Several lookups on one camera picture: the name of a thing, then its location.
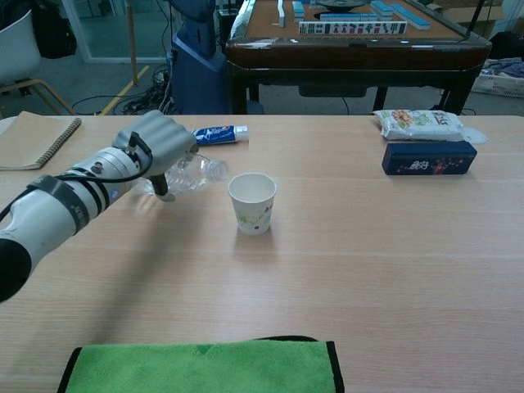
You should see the mahjong tile row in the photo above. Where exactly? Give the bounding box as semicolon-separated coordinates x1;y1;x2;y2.
298;20;409;36

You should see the transparent plastic water bottle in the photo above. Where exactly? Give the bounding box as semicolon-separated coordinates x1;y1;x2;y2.
133;153;230;197

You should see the black cable bundle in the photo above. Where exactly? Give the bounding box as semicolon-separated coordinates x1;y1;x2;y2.
73;67;177;116

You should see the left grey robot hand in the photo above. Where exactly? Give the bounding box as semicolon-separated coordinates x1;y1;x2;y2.
111;109;197;204

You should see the blue white toothpaste tube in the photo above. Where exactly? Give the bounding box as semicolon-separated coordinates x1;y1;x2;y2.
190;124;250;147

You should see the black bag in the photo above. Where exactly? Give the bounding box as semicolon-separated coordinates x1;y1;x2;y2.
30;0;78;60

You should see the wooden post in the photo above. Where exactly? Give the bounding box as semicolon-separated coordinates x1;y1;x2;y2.
124;0;140;87

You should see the blue machine base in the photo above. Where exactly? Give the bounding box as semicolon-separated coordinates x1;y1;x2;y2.
169;0;230;115

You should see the white round disc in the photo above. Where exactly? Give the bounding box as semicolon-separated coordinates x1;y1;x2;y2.
460;126;489;145

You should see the white chair with wooden legs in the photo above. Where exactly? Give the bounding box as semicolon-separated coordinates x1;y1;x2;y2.
0;7;77;120

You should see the brown mahjong table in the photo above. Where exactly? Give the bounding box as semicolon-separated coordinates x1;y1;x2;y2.
224;0;493;115

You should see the dark blue rectangular box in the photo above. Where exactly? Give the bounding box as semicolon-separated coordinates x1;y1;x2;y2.
381;140;478;176

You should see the brown spiral notebook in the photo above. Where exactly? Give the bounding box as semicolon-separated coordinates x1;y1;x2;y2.
0;111;83;172

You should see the green microfibre cloth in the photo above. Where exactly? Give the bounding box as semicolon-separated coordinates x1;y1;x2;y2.
56;335;347;393

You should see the white plastic basket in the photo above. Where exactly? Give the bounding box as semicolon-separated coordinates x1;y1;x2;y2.
470;67;524;98

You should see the white paper cup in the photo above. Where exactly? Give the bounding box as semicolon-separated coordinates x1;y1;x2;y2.
228;172;278;237

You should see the white snack bag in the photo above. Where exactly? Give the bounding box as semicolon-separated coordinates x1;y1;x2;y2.
372;109;468;142

